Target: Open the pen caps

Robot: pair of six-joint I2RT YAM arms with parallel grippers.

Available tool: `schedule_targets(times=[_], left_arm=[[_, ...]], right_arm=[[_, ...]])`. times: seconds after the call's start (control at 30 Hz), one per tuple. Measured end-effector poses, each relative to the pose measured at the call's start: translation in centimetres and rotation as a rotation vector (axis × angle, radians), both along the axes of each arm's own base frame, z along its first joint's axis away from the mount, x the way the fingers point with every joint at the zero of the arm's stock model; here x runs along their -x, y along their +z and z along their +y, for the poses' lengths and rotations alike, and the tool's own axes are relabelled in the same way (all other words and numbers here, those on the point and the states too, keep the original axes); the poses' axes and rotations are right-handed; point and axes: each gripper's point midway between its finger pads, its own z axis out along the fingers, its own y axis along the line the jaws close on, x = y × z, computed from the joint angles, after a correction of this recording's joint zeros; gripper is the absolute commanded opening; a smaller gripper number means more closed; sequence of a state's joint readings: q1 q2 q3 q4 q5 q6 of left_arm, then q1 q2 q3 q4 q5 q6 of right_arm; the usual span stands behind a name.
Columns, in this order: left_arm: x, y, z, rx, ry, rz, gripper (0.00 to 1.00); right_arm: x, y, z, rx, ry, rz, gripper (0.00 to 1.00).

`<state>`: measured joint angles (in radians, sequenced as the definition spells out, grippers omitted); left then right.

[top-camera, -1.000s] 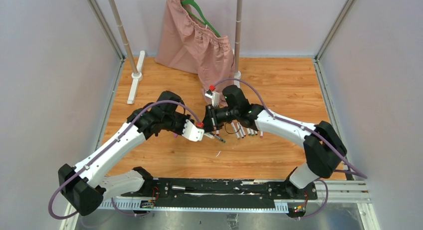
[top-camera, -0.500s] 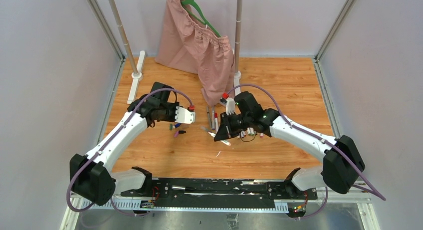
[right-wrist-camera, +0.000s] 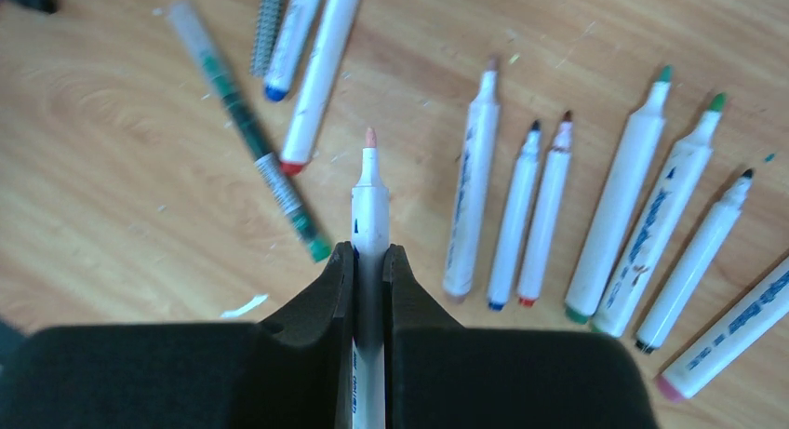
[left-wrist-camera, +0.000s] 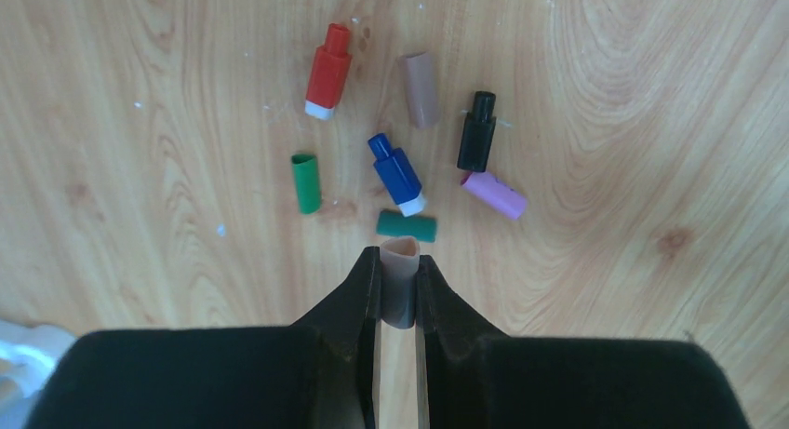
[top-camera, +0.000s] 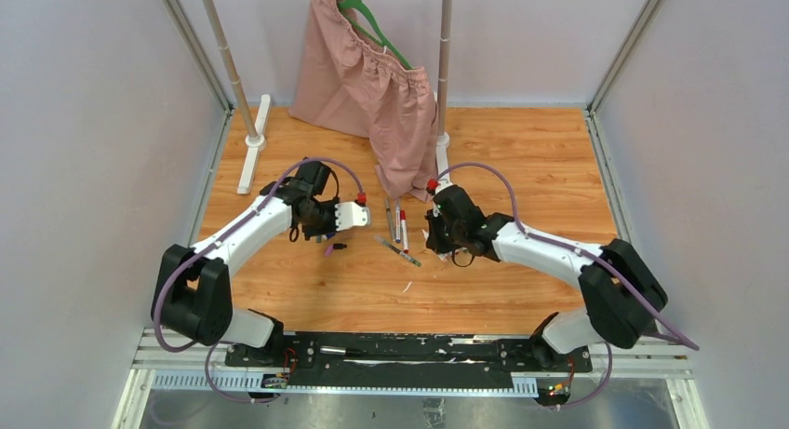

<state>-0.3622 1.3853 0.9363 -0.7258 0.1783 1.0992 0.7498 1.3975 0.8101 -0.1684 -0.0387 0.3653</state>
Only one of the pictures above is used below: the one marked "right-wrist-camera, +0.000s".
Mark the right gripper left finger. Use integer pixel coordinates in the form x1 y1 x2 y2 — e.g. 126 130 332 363
1 243 355 428

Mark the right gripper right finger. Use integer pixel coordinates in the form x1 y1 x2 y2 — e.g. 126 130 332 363
383 245 658 428

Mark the white marker brown tip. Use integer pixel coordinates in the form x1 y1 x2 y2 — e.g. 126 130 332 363
517 110 573 307

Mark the white marker beige cap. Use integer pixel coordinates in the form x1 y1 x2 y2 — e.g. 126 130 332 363
351 127 390 428

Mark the white marker tan tip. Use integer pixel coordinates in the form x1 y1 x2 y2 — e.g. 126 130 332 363
443 55 500 302

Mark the white marker green cap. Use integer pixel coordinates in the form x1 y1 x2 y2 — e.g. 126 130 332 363
591 92 727 338

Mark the white marker black cap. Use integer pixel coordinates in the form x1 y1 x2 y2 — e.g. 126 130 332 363
635 168 755 354

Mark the white marker dark green tip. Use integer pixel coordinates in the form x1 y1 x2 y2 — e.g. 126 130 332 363
565 65 673 325

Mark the white marker blue cap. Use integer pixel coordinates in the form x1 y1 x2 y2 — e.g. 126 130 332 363
263 0 321 102

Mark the white marker purple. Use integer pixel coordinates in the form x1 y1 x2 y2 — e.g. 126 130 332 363
655 260 788 402

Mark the grey pen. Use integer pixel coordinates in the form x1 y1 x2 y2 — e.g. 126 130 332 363
249 0 285 78

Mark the white marker red cap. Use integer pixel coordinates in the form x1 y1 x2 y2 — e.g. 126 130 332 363
279 0 361 176

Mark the grey pen lying apart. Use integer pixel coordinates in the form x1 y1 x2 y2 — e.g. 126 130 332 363
167 1 331 262

